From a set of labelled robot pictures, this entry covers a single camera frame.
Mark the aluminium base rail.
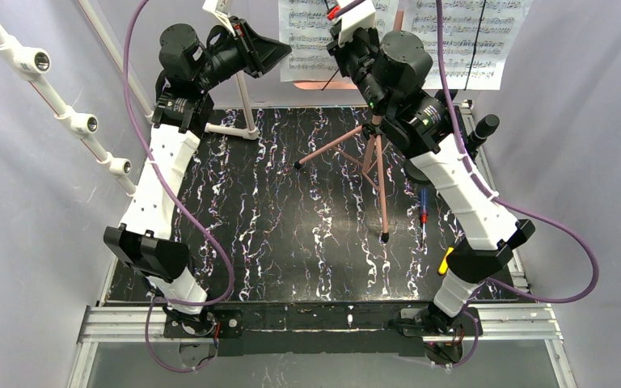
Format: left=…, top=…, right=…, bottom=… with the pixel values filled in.
left=69, top=301, right=576, bottom=387

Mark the white PVC pipe frame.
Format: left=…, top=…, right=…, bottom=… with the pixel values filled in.
left=0, top=0, right=261, bottom=196

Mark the blue red screwdriver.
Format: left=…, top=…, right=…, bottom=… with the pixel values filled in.
left=418, top=187, right=429, bottom=250

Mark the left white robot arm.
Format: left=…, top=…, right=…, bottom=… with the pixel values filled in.
left=103, top=16, right=292, bottom=316

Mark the left black microphone on stand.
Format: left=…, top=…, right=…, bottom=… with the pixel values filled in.
left=404, top=90, right=453, bottom=184

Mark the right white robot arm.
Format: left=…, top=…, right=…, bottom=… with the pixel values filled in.
left=327, top=26, right=535, bottom=333

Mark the pink music stand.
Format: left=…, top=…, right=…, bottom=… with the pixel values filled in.
left=293, top=0, right=413, bottom=245

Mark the right black microphone on stand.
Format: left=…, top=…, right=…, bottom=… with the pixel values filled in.
left=465, top=114, right=501, bottom=160

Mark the sheet music page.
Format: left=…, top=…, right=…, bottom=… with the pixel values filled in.
left=402, top=0, right=532, bottom=91
left=278, top=1, right=337, bottom=82

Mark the black microphone on stand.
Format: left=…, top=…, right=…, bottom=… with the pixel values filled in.
left=404, top=90, right=453, bottom=184
left=465, top=114, right=501, bottom=160

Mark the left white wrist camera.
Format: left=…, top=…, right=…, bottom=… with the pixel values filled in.
left=202, top=0, right=236, bottom=36

